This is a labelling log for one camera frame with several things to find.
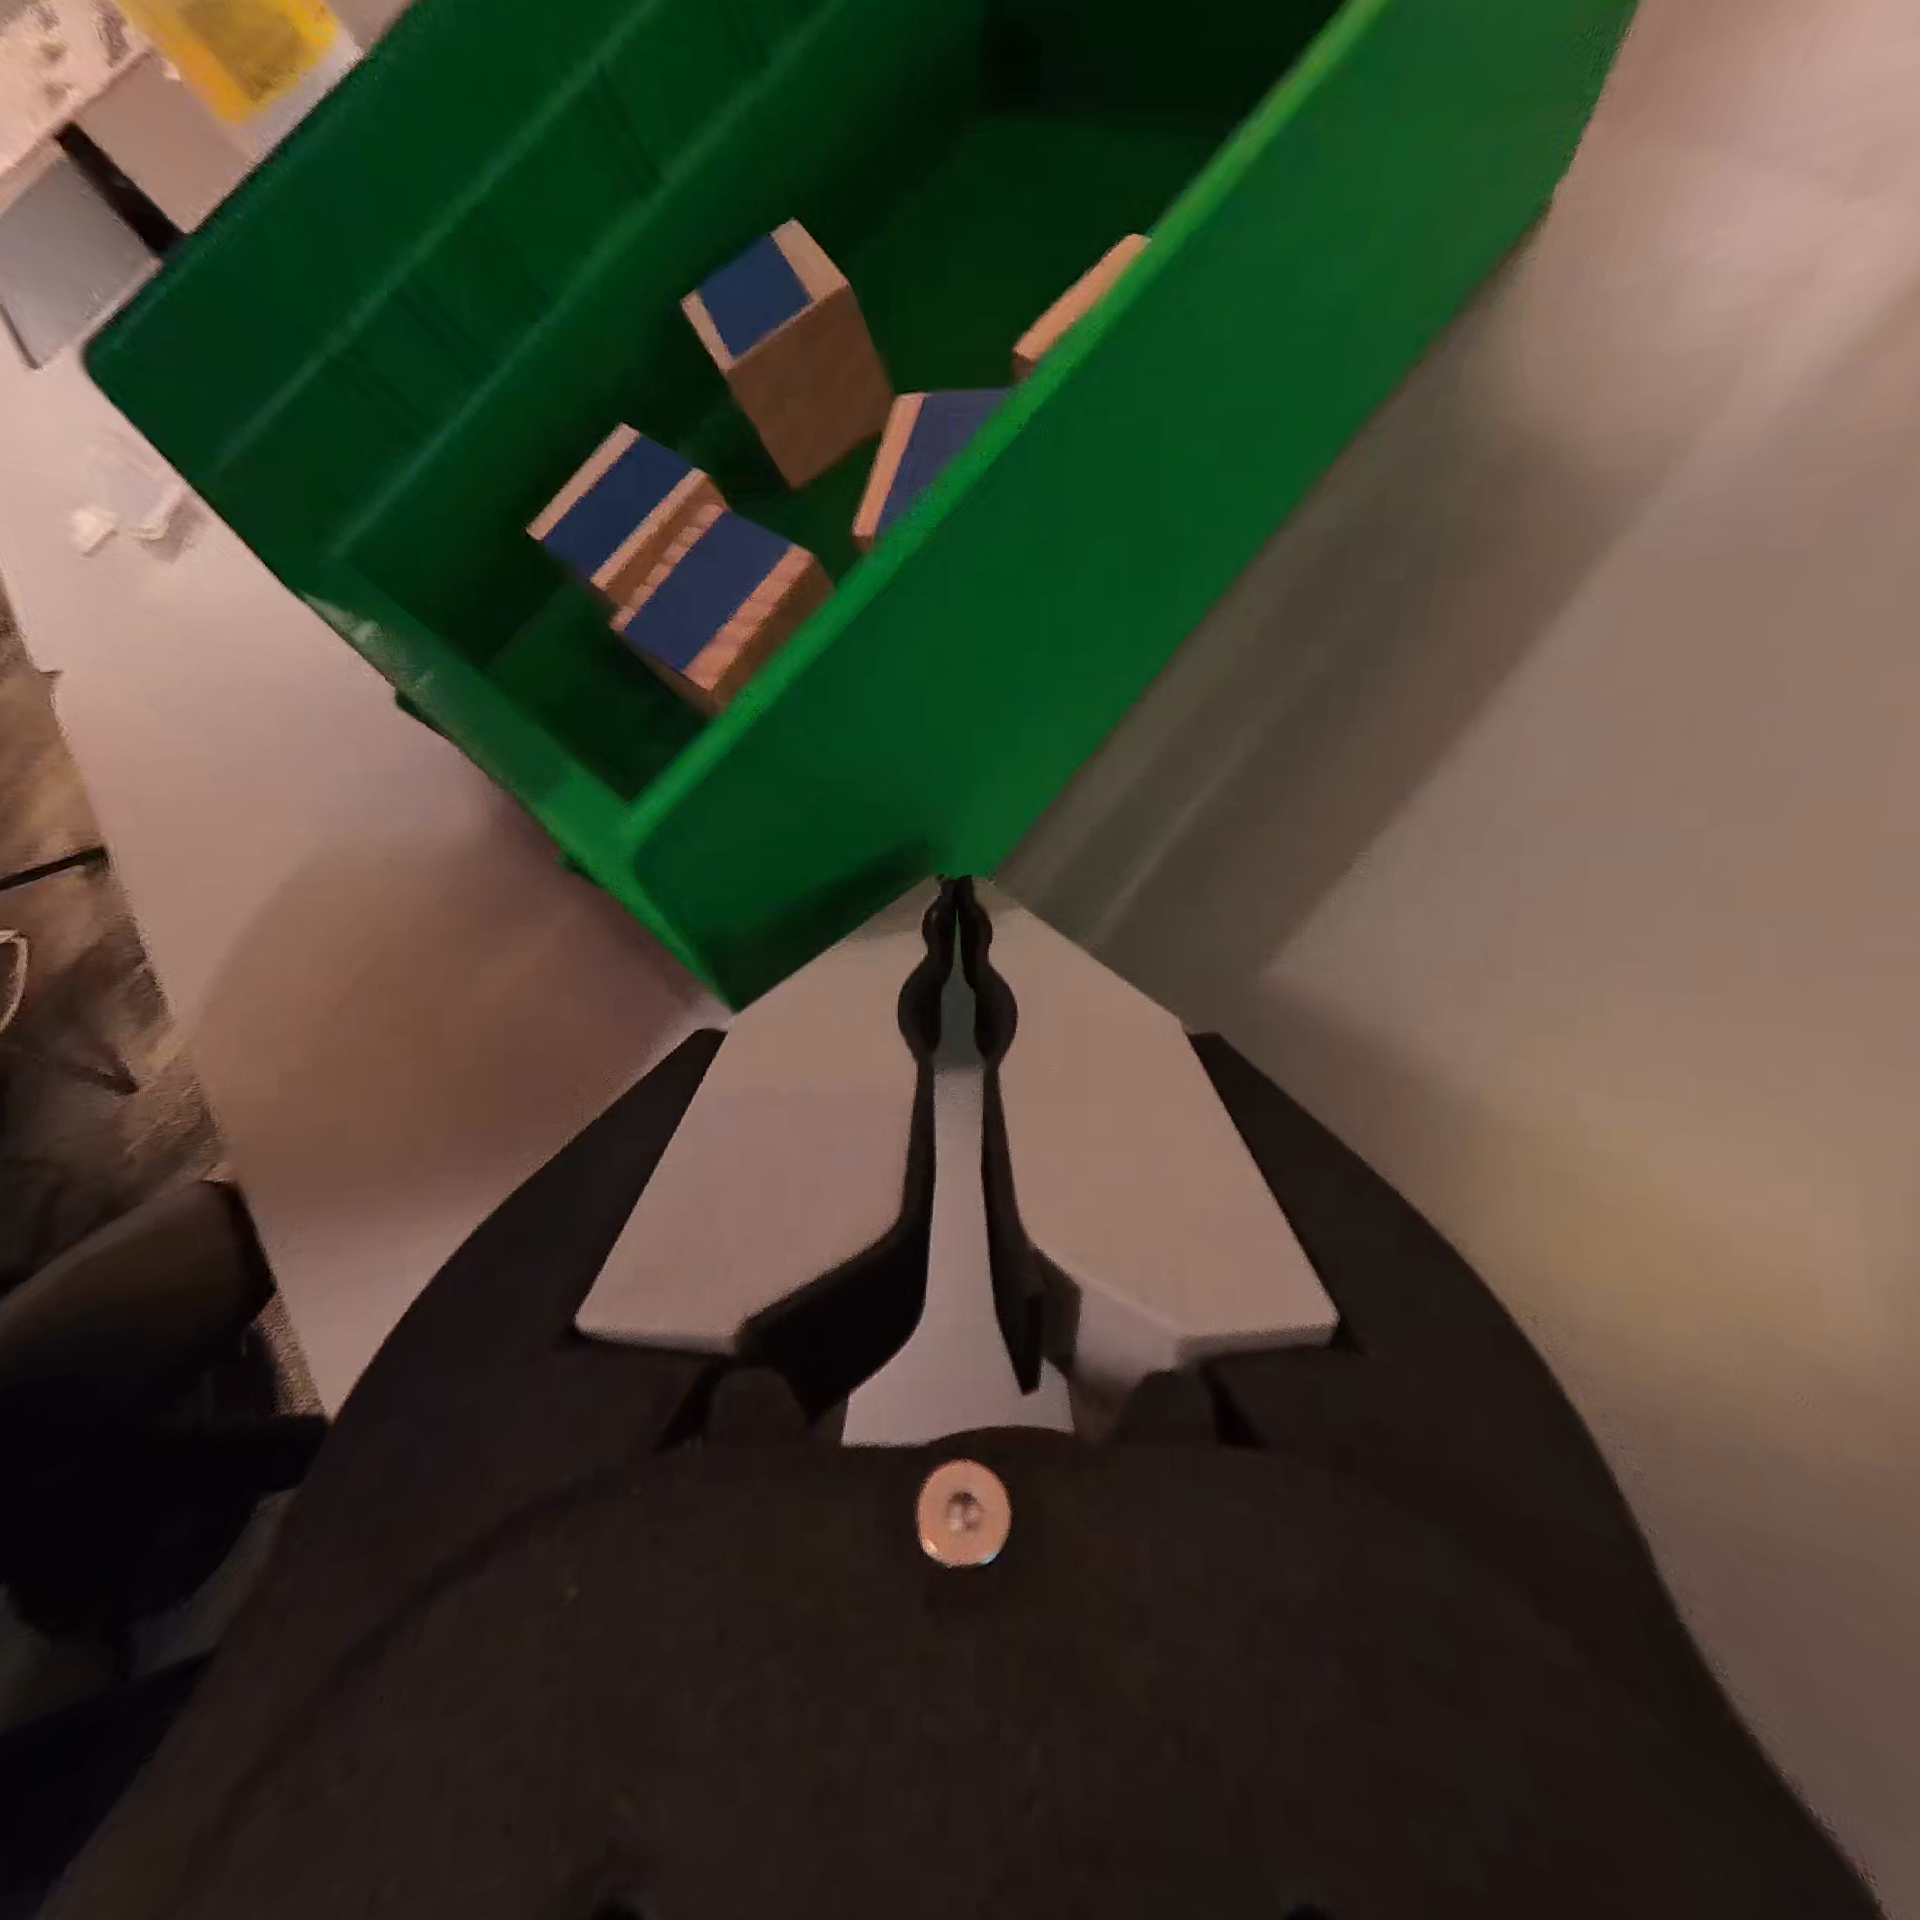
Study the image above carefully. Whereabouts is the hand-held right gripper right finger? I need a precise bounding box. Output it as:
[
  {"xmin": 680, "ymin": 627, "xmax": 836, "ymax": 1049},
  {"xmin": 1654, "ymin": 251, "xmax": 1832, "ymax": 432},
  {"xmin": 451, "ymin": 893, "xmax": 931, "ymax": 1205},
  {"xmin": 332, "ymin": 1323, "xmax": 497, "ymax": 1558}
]
[{"xmin": 953, "ymin": 881, "xmax": 1341, "ymax": 1396}]

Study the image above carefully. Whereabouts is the small clear plastic clip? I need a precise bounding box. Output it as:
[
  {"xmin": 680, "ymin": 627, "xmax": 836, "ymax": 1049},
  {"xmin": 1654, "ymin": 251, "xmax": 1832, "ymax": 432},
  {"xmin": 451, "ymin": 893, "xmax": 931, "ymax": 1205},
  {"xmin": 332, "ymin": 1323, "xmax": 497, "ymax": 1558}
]
[{"xmin": 65, "ymin": 481, "xmax": 193, "ymax": 560}]

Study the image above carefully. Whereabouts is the green plastic bin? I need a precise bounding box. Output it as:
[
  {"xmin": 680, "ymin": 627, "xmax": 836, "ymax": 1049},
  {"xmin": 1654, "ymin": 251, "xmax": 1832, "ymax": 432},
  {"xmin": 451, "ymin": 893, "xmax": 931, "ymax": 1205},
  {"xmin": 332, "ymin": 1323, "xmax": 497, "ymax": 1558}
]
[{"xmin": 84, "ymin": 0, "xmax": 1643, "ymax": 1010}]

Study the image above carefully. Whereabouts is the blue striped wooden cube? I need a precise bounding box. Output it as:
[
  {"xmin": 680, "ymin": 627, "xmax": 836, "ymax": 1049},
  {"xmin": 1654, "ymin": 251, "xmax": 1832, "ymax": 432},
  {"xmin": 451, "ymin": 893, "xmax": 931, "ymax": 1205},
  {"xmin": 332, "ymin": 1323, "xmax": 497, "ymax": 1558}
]
[
  {"xmin": 613, "ymin": 515, "xmax": 833, "ymax": 714},
  {"xmin": 1013, "ymin": 233, "xmax": 1151, "ymax": 380},
  {"xmin": 852, "ymin": 392, "xmax": 1011, "ymax": 553},
  {"xmin": 680, "ymin": 220, "xmax": 893, "ymax": 490},
  {"xmin": 527, "ymin": 424, "xmax": 728, "ymax": 602}
]

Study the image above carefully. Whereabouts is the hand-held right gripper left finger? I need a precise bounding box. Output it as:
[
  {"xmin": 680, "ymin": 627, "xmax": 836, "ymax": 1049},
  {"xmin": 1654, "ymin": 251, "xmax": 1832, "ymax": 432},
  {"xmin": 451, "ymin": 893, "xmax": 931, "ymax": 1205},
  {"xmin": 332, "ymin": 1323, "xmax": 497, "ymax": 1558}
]
[{"xmin": 574, "ymin": 882, "xmax": 961, "ymax": 1424}]

